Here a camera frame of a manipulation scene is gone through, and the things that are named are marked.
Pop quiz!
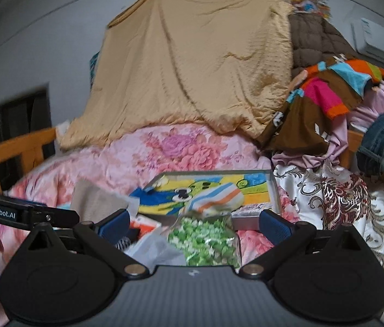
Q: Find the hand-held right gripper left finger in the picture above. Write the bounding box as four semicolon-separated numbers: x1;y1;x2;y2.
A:
22;209;148;280

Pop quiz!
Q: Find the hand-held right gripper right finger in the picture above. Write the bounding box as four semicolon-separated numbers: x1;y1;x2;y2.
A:
239;209;369;279

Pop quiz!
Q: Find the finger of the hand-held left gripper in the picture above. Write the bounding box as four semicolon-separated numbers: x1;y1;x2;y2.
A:
30;205;80;228

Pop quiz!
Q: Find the grey box with cartoon lining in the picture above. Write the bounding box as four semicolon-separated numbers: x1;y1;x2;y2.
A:
139;169;282;232

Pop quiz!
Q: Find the black white striped cloth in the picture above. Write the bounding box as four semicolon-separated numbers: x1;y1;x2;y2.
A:
113;233;134;251

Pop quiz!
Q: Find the beige cloth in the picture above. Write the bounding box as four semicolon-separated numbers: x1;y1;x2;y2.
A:
71;179;138;219

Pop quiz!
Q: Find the white plastic bag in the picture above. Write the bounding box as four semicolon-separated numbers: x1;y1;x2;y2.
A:
124;226;187;266

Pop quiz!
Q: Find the blue orange striped sock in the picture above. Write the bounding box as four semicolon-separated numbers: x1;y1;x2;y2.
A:
185;182;243;217

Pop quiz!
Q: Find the green white patterned bag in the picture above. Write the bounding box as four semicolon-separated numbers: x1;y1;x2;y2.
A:
168;214;240;268

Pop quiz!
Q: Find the small white cloth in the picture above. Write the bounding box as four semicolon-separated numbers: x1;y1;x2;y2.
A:
56;119;72;140

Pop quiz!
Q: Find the dark window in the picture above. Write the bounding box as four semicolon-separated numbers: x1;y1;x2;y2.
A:
0;85;51;154

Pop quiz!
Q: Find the pink floral bedsheet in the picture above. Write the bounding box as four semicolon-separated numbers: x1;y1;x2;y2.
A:
0;123;301;327

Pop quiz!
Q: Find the white gold patterned cloth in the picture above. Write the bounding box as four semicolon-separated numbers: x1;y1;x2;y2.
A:
274;158;384;327

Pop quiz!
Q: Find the brown patchwork garment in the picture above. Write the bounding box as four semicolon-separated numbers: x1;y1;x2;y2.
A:
256;54;384;154

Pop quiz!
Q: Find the teal cloth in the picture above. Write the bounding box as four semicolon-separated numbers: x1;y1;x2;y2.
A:
88;51;100;89

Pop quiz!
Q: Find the tan hanging blanket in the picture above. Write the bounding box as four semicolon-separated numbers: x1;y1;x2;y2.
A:
57;0;296;152

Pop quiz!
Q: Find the brown quilted blanket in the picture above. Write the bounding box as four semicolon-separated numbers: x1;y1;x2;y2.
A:
287;12;359;79

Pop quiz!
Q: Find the white air conditioner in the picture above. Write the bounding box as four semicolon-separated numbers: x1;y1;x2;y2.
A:
350;17;384;72

